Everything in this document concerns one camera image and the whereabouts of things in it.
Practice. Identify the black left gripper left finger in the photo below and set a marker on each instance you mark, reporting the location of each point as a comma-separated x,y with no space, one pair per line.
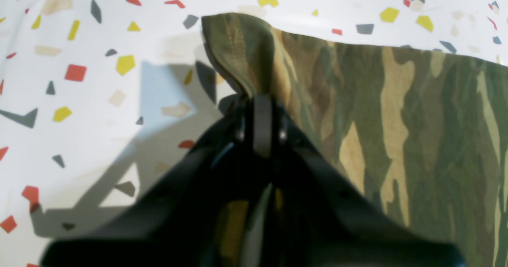
194,216

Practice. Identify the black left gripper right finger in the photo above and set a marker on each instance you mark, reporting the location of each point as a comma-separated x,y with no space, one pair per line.
324,220

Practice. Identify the camouflage T-shirt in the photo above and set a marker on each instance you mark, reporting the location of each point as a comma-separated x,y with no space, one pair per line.
421,134

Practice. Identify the terrazzo patterned tablecloth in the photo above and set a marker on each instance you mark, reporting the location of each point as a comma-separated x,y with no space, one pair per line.
100,99

